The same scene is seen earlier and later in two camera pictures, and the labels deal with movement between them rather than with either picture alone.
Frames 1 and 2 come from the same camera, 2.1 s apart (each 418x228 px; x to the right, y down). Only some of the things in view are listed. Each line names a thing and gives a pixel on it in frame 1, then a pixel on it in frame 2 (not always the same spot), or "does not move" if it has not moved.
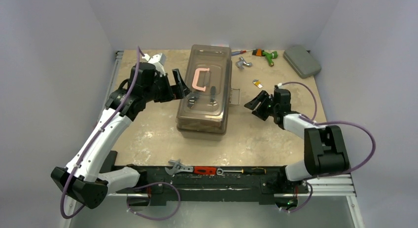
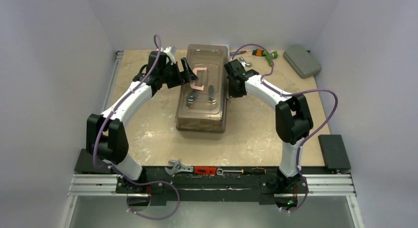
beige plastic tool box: [202, 115] does not move
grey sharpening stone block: [303, 63] does not move
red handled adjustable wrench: [178, 168] does not move
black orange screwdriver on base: [253, 171] does not move
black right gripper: [265, 105] to [232, 81]
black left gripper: [169, 95] to [181, 78]
